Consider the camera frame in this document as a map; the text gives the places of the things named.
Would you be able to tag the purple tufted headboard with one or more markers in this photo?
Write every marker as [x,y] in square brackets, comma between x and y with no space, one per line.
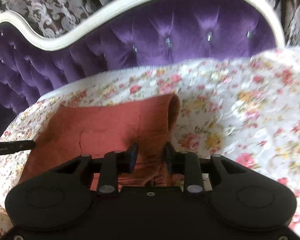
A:
[130,33]

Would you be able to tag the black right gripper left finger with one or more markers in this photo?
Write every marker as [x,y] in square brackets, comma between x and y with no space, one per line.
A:
[114,164]

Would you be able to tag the rust red pants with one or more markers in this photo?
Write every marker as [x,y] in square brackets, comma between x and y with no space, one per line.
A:
[98,130]

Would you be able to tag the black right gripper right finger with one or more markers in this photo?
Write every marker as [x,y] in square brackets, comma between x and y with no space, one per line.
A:
[186,164]

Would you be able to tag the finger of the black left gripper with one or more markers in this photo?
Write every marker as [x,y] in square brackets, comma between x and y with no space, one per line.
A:
[12,147]

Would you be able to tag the floral bed sheet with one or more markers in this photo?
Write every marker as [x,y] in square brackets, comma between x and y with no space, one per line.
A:
[246,109]

